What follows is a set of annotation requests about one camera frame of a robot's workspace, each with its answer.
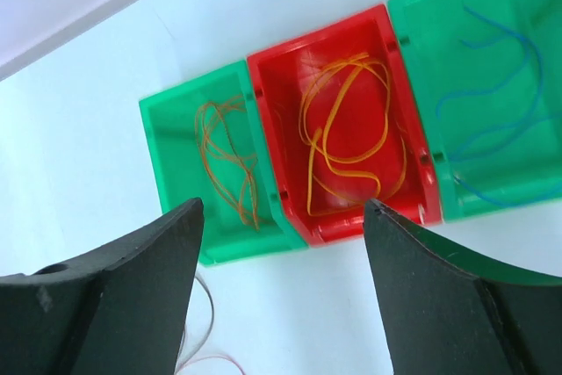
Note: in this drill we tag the green bin right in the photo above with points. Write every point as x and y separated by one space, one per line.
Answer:
486 77

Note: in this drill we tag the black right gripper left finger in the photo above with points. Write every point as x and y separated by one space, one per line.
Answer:
118 309

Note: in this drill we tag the green bin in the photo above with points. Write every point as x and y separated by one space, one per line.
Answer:
205 140
486 77

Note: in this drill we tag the green bin left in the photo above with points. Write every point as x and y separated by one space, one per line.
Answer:
205 140

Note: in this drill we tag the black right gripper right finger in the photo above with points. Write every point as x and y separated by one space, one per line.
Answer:
447 309

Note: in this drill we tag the red bin middle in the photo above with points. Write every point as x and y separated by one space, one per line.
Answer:
342 127

